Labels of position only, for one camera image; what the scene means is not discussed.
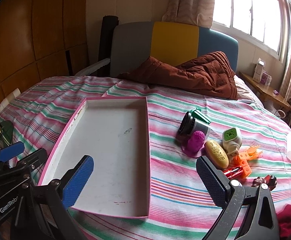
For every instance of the wooden wardrobe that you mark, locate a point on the wooden wardrobe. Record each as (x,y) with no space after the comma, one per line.
(35,30)

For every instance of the dark green object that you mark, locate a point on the dark green object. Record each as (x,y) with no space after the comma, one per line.
(7,131)

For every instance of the tiny purple item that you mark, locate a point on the tiny purple item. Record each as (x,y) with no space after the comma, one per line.
(275,92)

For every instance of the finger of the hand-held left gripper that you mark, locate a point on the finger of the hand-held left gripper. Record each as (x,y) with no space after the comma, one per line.
(35,157)
(10,152)

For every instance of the white plastic bar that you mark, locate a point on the white plastic bar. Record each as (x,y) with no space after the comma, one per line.
(95,66)

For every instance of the white translucent tube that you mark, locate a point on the white translucent tube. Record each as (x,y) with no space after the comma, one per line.
(290,150)

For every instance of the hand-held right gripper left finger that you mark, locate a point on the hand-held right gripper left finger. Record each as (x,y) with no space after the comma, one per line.
(78,182)

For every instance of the white carton box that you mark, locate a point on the white carton box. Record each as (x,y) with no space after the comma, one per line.
(258,71)

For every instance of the orange perforated block toy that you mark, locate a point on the orange perforated block toy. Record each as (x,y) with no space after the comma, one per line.
(244,166)

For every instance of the striped bedsheet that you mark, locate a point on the striped bedsheet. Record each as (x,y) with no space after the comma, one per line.
(180,197)

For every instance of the pink cardboard box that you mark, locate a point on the pink cardboard box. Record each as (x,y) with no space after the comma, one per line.
(110,142)

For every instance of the grey yellow blue headboard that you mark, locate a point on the grey yellow blue headboard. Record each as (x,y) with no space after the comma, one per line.
(175,40)

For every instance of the beige patterned curtain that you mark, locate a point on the beige patterned curtain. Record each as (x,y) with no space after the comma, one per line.
(190,2)

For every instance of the dark brown figure toy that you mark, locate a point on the dark brown figure toy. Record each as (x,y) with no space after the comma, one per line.
(265,180)

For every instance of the wooden bedside shelf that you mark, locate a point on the wooden bedside shelf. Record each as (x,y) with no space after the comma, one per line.
(268,91)

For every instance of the yellow oval embossed case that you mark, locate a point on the yellow oval embossed case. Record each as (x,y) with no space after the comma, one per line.
(216,153)

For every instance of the purple mesh toy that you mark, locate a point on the purple mesh toy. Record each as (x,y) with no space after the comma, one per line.
(196,140)

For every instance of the white green plug-in device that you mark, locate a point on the white green plug-in device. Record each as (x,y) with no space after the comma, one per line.
(231,136)

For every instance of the brown quilt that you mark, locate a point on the brown quilt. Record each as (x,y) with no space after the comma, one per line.
(185,77)

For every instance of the grey black cylinder device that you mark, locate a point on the grey black cylinder device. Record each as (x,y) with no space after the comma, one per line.
(198,130)

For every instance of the small purple box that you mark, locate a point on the small purple box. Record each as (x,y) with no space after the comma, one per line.
(265,78)

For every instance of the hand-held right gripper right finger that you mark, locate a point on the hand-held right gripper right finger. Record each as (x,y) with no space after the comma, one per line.
(211,182)

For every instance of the window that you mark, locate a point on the window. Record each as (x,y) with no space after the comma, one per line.
(243,5)

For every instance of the beige pillow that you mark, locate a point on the beige pillow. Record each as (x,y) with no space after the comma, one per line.
(244,88)

